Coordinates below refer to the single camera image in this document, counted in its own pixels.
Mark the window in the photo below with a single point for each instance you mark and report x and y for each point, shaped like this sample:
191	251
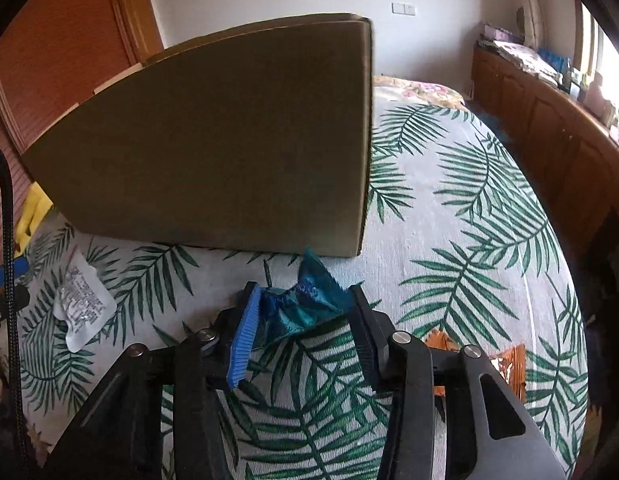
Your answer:
614	70

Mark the small orange snack packet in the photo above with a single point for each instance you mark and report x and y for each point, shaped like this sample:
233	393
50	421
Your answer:
512	367

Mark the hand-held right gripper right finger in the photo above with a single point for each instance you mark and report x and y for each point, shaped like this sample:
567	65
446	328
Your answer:
369	340

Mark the green leaf print bedsheet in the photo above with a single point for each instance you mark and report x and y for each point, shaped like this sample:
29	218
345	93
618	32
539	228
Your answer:
464	210

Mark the white wall switch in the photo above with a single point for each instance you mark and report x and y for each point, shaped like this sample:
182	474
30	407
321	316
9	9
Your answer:
403	8

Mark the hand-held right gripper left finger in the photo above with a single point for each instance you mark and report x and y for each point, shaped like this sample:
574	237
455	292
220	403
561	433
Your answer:
244	330

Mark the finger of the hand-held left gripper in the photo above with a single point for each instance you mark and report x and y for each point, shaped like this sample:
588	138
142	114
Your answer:
14	296

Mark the yellow plush toy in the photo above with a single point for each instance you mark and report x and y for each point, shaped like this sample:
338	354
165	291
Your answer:
32	215

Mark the pink box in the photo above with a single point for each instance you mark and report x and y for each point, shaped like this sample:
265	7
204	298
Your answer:
497	33

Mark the teal snack packet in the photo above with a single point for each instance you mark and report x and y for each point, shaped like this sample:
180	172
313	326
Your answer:
299	305

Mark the folded patterned cloth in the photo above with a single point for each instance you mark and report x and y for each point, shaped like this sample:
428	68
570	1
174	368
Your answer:
524	58

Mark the blue bottles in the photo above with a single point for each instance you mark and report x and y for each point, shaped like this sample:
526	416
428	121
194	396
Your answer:
553	62

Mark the wooden slatted wardrobe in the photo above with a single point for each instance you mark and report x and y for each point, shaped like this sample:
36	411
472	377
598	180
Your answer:
64	35

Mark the pink bottle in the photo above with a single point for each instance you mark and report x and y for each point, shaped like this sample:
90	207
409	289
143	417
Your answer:
597	94

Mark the brown cardboard box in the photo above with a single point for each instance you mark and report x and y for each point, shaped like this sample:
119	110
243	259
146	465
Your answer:
214	135

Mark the wooden cabinet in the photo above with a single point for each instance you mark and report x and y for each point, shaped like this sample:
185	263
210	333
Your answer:
549	125

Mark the silver snack packet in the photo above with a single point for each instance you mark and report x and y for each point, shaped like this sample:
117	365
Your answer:
82	305

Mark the floral quilt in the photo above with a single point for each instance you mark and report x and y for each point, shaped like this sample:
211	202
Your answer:
424	91

